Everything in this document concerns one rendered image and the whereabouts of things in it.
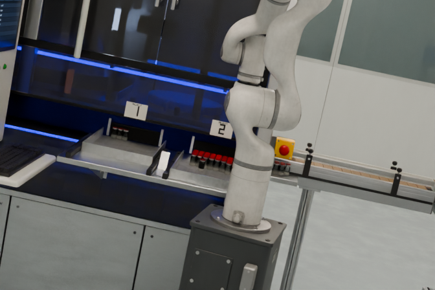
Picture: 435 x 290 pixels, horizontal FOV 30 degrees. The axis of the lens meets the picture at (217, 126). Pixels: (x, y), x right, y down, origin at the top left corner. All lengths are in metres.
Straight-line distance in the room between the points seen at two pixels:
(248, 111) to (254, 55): 0.36
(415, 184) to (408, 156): 4.50
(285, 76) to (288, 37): 0.12
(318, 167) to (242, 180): 0.86
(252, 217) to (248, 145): 0.23
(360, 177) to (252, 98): 1.00
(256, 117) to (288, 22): 0.29
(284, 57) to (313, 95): 5.38
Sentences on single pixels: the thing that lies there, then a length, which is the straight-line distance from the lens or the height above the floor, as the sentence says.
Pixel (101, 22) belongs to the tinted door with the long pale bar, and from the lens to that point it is 3.16.
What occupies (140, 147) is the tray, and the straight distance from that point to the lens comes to 3.18.
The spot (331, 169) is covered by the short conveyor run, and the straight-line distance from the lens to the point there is 3.26.
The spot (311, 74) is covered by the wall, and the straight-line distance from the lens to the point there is 7.71.
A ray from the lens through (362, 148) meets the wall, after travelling 7.85.
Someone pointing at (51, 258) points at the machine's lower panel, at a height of 0.36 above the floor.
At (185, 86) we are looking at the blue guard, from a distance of 3.12.
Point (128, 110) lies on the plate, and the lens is 3.16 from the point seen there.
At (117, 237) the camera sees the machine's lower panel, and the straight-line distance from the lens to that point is 3.28.
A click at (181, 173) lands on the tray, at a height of 0.90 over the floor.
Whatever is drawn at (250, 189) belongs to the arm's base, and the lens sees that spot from 2.44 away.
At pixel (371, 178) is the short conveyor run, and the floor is 0.93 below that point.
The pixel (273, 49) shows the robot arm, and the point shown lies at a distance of 2.36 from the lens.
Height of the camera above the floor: 1.56
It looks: 10 degrees down
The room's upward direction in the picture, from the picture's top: 12 degrees clockwise
